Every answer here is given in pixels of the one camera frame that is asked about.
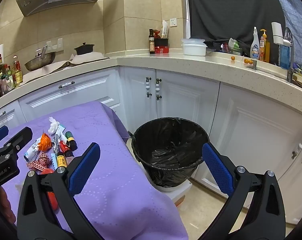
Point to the white plastic container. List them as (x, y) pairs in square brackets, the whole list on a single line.
[(194, 50), (193, 41)]

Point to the black holder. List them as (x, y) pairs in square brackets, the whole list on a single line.
[(165, 42)]

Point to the steel faucet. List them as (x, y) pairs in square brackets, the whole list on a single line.
[(290, 75)]

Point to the red white checkered ribbon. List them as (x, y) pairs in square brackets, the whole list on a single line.
[(40, 161)]

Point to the orange plastic bag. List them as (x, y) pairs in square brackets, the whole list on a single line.
[(44, 142)]

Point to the white bag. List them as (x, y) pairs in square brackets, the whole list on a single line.
[(165, 28)]

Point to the black cloth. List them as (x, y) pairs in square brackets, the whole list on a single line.
[(228, 10)]

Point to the grey blue cloth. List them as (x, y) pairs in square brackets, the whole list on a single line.
[(296, 10)]

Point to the cluster of condiment bottles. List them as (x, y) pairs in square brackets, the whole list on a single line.
[(1, 80)]

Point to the white double wall socket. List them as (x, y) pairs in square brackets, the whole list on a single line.
[(55, 43)]

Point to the white spray bottle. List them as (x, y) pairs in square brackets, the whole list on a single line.
[(255, 47)]

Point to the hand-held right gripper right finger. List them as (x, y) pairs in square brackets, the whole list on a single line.
[(217, 170)]

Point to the small yellow label bottle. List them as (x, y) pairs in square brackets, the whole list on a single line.
[(62, 161)]

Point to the white paper towel roll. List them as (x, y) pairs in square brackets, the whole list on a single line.
[(0, 52)]

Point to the white tissue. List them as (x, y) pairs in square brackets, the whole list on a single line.
[(52, 127)]

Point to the red packet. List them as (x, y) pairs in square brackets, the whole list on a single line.
[(157, 33)]

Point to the purple tablecloth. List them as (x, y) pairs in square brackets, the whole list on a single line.
[(110, 180)]

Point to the black lined trash bin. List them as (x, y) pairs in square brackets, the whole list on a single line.
[(171, 135)]

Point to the person's left hand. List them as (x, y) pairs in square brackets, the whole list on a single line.
[(6, 207)]

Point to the red plastic wrapper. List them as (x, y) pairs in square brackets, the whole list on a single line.
[(47, 171)]

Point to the small red label bottle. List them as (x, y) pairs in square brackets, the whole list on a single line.
[(65, 150)]

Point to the dark olive oil bottle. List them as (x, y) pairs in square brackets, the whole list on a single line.
[(152, 42)]

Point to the foil blister pack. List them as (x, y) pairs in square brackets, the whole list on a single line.
[(56, 143)]

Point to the white blue tube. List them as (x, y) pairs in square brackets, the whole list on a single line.
[(32, 152)]

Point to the teal white packet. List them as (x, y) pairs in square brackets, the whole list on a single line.
[(60, 129)]

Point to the steel wok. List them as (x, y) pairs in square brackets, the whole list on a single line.
[(39, 63)]

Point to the red box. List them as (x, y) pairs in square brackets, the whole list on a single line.
[(162, 50)]

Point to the orange dish soap bottle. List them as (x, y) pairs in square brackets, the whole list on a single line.
[(265, 47)]

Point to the blue container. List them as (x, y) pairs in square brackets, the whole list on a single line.
[(284, 56)]

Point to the green white packet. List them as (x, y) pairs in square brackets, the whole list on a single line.
[(233, 44)]

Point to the small green bottle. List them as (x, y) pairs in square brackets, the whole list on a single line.
[(71, 140)]

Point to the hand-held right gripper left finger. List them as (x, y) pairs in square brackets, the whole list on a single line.
[(84, 170)]

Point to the beige stone countertop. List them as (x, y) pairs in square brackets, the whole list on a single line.
[(191, 63)]

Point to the white water purifier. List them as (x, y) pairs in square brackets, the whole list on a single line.
[(277, 33)]

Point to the large yellow oil bottle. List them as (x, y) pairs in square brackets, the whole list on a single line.
[(17, 73)]

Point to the black lidded pot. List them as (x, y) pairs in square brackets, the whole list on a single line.
[(84, 49)]

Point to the small metal post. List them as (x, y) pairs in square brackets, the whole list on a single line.
[(254, 64)]

